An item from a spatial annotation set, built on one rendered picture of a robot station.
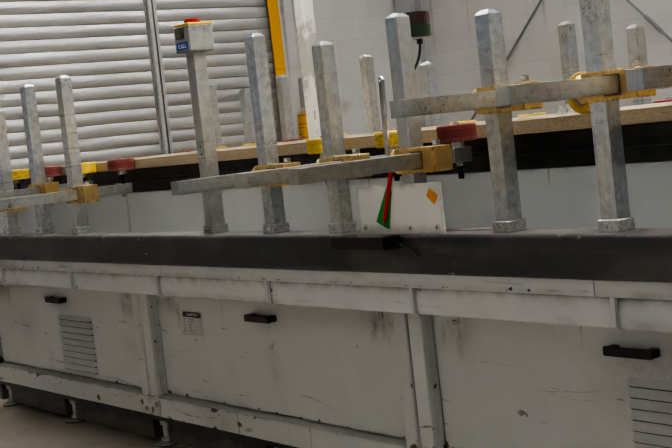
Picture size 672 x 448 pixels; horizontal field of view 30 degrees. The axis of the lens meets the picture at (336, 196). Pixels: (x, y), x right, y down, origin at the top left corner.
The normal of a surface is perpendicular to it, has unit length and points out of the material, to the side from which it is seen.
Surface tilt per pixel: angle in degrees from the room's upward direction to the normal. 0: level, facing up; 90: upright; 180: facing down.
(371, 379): 90
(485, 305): 90
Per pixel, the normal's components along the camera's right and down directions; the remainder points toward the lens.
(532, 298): -0.78, 0.12
